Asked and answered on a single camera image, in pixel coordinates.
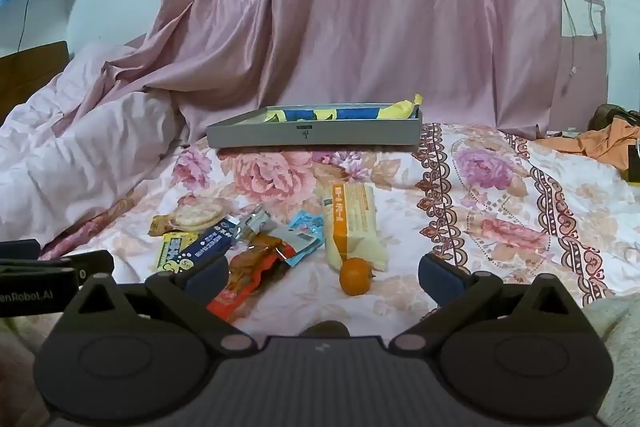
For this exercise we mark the wooden headboard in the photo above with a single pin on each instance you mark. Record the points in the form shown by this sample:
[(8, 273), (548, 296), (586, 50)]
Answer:
[(25, 77)]

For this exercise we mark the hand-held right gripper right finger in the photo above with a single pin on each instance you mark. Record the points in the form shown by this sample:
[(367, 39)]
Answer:
[(440, 279)]

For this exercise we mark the light blue snack packet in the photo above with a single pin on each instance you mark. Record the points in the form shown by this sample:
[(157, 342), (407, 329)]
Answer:
[(305, 234)]

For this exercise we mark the yellow green biscuit packet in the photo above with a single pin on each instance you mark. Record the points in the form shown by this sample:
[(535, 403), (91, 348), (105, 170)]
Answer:
[(175, 252)]

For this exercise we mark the orange cloth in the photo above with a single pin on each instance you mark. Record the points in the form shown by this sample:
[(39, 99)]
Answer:
[(595, 142)]

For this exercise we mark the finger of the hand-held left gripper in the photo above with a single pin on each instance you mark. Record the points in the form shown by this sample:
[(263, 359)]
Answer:
[(95, 263)]

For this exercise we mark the pale pink quilt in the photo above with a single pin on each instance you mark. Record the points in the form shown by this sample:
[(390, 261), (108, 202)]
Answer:
[(90, 142)]

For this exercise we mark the red sausage packet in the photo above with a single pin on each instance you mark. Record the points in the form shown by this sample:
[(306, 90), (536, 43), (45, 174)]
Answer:
[(250, 267)]

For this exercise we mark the cream orange bread packet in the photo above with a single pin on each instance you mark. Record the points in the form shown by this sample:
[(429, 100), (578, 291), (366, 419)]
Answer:
[(355, 222)]

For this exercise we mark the dark blue snack packet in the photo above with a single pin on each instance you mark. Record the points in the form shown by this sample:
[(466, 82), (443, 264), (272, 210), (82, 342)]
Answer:
[(212, 244)]

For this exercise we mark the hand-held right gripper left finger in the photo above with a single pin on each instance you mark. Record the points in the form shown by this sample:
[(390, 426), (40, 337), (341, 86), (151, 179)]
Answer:
[(207, 279)]

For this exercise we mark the orange tangerine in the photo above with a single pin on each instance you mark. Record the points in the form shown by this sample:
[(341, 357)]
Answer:
[(356, 277)]

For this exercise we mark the grey fuzzy blanket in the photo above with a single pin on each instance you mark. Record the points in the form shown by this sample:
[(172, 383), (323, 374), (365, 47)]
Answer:
[(620, 342)]

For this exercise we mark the pink curtain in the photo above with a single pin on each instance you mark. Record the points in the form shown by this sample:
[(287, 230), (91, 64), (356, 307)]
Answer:
[(350, 7)]

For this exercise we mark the floral bedsheet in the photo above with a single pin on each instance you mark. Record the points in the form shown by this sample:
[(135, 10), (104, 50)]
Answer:
[(475, 207)]

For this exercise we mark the grey shallow box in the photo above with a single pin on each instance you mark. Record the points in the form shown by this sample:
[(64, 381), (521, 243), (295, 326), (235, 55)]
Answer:
[(310, 134)]

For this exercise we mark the round cracker packet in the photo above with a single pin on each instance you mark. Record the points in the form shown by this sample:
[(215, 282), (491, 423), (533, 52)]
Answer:
[(192, 217)]

